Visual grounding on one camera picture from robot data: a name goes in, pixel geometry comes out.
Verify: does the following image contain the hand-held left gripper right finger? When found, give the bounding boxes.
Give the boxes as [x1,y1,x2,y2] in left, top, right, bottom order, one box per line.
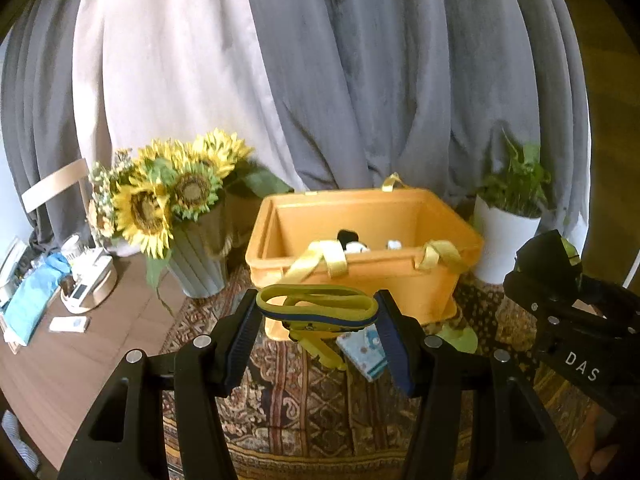
[375,289,578,480]

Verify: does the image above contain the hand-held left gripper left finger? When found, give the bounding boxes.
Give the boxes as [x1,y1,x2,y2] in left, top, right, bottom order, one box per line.
[57,287,263,480]

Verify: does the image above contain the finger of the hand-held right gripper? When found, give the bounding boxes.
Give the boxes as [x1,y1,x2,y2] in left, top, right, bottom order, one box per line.
[502,267,640,341]
[515,230,586,288]

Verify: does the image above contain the small green yellow toy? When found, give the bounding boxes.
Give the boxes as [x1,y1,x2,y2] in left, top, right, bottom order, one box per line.
[560,237,583,267]

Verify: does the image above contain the yellow blue band with clip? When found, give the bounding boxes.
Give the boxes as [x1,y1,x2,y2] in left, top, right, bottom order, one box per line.
[256,284,379,372]

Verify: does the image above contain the black red mouse plush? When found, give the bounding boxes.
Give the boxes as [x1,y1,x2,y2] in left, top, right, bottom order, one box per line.
[336,229,403,255]

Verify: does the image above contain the orange plastic crate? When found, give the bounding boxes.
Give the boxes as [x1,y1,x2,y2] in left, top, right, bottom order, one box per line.
[246,174,485,343]

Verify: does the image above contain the person's right hand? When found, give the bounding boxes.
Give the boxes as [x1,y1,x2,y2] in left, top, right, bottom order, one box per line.
[589,437,628,480]

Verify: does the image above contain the pocket tissue pack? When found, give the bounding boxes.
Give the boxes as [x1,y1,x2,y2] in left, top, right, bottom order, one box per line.
[336,322,396,383]

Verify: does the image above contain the white plant pot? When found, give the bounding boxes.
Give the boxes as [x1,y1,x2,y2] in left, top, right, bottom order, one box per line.
[471,195,543,285]

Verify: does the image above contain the green plush toy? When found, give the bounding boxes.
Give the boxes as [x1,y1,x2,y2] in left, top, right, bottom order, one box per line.
[435,322,478,353]

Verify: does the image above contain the green potted plant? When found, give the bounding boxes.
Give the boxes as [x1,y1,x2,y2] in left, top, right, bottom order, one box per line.
[475,130,556,218]

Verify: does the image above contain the grey ribbed vase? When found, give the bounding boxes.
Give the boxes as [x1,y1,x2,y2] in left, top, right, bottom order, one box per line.
[167,205,231,298]

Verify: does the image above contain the patterned fringed tablecloth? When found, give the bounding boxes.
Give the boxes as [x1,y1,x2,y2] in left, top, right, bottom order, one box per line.
[160,260,640,480]

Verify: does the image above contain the sunflower bouquet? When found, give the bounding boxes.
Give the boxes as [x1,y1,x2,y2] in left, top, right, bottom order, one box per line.
[115,129,293,291]

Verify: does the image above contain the white remote with screen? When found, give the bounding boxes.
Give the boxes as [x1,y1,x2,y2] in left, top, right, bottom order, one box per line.
[70,255,113,309]

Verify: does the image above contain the slim white remote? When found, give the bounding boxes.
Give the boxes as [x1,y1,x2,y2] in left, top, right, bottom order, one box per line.
[49,316,91,333]

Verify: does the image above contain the small white jar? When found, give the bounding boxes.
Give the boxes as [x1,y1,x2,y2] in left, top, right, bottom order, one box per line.
[60,235,83,262]

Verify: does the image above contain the small pastel flower bouquet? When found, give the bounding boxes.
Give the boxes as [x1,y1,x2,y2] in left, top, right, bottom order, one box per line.
[87,149,136,247]

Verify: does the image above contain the blue cloth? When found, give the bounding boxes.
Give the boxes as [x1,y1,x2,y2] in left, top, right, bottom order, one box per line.
[0,252,71,346]

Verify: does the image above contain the wide grey curtain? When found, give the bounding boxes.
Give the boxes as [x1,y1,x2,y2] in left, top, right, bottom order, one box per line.
[242,0,591,241]

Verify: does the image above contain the stack of white long boxes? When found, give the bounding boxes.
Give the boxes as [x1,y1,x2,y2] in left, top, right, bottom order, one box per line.
[0,237,28,302]

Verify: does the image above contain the wooden desk lamp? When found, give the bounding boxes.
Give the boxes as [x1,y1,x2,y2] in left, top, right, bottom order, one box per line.
[21,158,118,313]

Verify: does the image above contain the striped cloth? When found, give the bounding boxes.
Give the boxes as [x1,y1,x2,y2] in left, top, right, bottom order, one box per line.
[0,410,41,476]

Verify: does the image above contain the beige curtain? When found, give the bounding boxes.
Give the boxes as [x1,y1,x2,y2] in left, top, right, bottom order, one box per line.
[72,0,321,196]

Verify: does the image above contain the narrow grey curtain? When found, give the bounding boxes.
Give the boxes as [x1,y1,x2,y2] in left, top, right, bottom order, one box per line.
[0,0,96,251]

